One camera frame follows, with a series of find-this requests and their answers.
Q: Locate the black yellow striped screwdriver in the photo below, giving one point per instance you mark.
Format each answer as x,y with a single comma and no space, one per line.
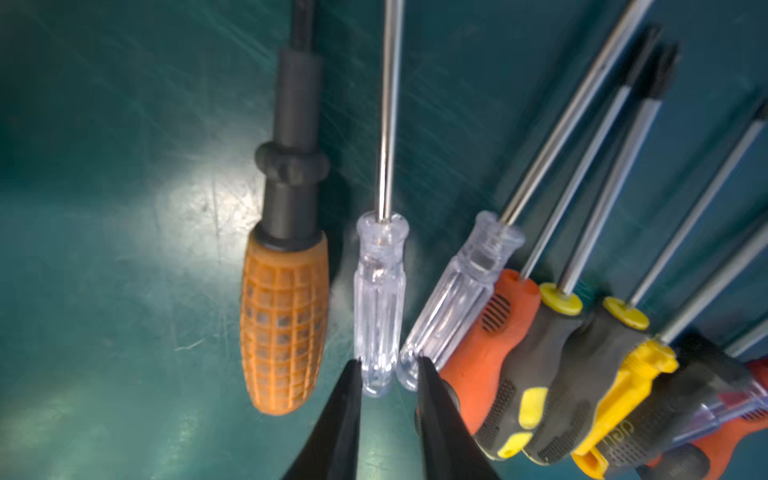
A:
530,368

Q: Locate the amber handle black-shaft screwdriver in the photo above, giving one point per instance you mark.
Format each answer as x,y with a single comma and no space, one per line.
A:
285,279

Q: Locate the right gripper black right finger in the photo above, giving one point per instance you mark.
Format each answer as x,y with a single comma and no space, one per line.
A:
448,450

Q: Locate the red orange handle screwdriver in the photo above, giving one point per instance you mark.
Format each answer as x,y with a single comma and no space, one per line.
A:
708,456

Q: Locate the clear handle screwdriver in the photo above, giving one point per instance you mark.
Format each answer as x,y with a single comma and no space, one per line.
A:
467,283
380,280

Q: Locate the black grey handle screwdriver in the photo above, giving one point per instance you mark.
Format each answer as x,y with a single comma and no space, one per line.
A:
591,360

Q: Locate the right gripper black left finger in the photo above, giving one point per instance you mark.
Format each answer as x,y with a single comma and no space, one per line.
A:
331,451

